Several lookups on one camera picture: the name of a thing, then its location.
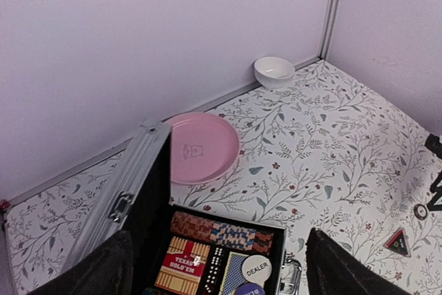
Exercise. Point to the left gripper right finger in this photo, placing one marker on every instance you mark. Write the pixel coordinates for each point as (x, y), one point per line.
(333, 270)

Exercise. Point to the white dealer button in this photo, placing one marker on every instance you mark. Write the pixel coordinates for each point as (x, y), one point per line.
(256, 269)

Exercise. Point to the Texas Hold'em card box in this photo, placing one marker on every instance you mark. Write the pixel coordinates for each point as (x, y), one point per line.
(183, 266)

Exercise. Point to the white bowl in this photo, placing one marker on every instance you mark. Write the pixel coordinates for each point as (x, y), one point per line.
(273, 72)

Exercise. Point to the pink plate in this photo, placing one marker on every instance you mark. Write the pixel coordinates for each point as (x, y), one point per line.
(203, 147)

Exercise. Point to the black triangle card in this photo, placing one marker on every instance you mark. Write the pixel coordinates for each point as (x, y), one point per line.
(398, 244)

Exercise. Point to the red dice row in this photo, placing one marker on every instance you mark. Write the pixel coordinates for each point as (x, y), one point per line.
(214, 269)

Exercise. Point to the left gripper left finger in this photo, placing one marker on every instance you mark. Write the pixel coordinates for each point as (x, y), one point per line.
(107, 270)

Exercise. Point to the purple small blind button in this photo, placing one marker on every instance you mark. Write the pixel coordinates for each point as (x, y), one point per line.
(249, 289)

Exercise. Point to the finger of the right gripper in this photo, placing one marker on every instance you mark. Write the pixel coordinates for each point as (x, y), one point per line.
(433, 144)

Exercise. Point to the aluminium poker case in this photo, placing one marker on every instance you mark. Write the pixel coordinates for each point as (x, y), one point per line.
(138, 199)

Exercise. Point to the right frame post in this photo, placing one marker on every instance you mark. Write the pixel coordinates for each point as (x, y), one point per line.
(328, 28)

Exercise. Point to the red blue chip roll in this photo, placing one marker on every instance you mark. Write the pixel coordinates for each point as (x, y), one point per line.
(221, 233)

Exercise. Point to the blue patterned card deck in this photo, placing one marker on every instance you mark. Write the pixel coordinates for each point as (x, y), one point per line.
(233, 276)

